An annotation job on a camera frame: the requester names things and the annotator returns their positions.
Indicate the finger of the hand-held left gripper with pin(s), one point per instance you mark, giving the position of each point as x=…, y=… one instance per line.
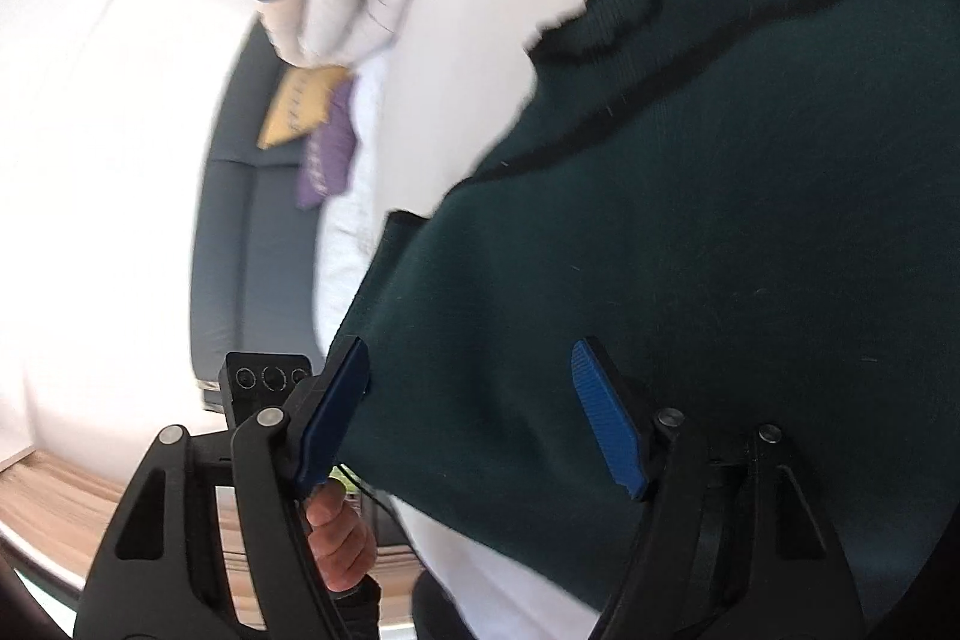
x=334, y=407
x=607, y=415

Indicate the dark green sweater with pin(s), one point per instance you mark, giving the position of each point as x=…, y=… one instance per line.
x=675, y=235

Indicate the person's left forearm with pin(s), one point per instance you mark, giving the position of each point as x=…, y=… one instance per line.
x=364, y=614

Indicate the person's left hand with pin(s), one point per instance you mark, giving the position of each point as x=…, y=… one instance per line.
x=341, y=542

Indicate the large white pillow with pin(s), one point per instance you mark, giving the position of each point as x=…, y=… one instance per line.
x=345, y=280

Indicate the grey upholstered headboard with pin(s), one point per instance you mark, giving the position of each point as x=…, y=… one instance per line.
x=232, y=235

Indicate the dark cloth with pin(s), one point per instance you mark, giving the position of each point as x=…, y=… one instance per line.
x=436, y=610

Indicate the purple patterned cushion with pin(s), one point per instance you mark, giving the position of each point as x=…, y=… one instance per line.
x=330, y=153

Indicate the yellow patterned cushion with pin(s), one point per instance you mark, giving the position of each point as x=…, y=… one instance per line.
x=300, y=104

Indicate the white pillow under cushions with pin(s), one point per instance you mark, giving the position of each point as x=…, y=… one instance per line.
x=371, y=115

